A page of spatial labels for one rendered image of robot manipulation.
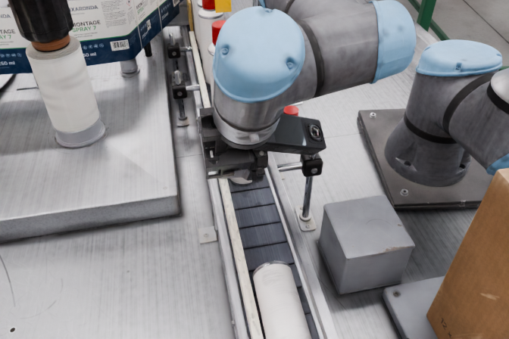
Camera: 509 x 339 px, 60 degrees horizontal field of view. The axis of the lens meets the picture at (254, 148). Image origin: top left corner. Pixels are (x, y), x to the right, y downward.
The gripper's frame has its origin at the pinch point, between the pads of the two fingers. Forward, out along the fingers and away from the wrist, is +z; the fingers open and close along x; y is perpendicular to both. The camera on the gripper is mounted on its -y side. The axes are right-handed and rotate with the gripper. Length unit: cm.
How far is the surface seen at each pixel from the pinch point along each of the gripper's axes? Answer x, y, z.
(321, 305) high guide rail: 21.4, -3.0, -15.5
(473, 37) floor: -126, -198, 180
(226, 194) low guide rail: 3.7, 4.1, 0.1
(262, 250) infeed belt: 13.0, 0.3, -1.2
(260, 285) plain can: 18.1, 2.4, -9.0
